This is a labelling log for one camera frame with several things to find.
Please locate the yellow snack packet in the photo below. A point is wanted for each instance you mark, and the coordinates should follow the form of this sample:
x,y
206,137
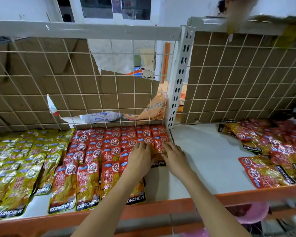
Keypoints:
x,y
289,34

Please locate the white perforated shelf upright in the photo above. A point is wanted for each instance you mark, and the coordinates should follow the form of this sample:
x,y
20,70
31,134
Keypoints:
x,y
178,78

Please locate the person's left hand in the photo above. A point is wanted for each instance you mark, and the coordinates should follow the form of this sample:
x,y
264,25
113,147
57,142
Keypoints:
x,y
137,162

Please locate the white framed window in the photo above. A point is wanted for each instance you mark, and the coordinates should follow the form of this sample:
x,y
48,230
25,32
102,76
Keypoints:
x,y
101,9

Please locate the cardboard box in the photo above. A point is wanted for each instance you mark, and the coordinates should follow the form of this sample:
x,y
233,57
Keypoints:
x,y
148,59

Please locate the brown cardboard sheet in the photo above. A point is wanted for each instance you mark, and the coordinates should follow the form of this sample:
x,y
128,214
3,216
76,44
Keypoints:
x,y
29,78
251,78

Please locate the rows of red packets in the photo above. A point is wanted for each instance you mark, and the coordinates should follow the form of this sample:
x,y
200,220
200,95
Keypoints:
x,y
88,165

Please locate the pink plastic stool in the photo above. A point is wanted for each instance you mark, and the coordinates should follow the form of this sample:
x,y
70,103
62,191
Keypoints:
x,y
251,212

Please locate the small green box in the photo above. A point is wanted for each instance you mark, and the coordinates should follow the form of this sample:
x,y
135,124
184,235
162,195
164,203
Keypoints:
x,y
137,60

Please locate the rows of yellow green packets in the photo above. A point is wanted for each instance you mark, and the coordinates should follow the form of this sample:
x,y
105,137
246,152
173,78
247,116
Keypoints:
x,y
19,170

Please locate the orange plastic bag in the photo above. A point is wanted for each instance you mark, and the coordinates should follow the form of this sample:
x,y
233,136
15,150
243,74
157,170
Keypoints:
x,y
155,108

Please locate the person's right forearm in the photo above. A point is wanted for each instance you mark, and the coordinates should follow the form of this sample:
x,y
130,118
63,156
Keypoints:
x,y
212,209

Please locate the person's left thumb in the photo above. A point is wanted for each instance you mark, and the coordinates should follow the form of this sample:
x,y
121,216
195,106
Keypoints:
x,y
153,161

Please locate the red snack packet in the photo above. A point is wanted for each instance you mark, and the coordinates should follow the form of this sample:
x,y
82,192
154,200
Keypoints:
x,y
158,148

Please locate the person's right thumb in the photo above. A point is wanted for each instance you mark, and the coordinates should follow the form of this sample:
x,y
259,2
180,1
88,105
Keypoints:
x,y
164,157

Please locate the loose pile of red packets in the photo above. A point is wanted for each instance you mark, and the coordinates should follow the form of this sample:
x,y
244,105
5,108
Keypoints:
x,y
271,155

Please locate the white shelf top rail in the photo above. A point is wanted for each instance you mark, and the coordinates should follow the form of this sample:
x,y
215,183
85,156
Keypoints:
x,y
88,30
212,24

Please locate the orange metal post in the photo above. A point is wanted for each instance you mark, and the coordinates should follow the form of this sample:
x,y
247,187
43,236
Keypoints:
x,y
165,61

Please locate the white plastic bag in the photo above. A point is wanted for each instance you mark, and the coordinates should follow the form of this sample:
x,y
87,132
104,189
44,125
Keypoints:
x,y
98,117

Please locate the person's right hand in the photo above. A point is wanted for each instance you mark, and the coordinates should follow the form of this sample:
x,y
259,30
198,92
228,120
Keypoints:
x,y
176,161

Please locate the orange shelf front rail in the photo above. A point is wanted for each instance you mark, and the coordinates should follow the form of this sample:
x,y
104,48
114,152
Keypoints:
x,y
251,193
39,223

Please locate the person's left forearm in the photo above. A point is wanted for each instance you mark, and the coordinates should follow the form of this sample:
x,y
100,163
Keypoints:
x,y
111,207

